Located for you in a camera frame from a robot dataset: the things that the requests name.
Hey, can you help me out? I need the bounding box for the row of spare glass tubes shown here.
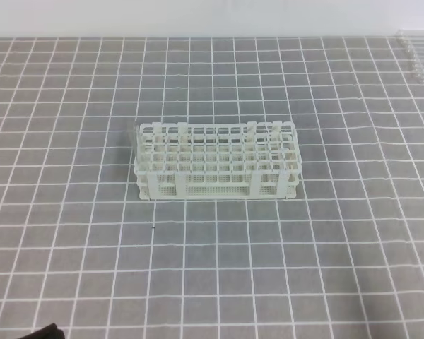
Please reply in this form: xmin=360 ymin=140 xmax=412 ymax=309
xmin=398 ymin=30 xmax=424 ymax=83

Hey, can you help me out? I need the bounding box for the grey grid tablecloth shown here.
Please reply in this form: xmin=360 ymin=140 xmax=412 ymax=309
xmin=0 ymin=37 xmax=424 ymax=338

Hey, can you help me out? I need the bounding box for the black object at corner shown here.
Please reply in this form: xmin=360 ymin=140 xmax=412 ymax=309
xmin=22 ymin=317 xmax=69 ymax=339

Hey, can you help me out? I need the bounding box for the white plastic test tube rack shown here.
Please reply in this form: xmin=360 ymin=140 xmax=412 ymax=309
xmin=134 ymin=121 xmax=302 ymax=200

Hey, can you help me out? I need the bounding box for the clear glass test tube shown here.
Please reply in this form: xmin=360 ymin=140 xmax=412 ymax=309
xmin=128 ymin=121 xmax=139 ymax=160

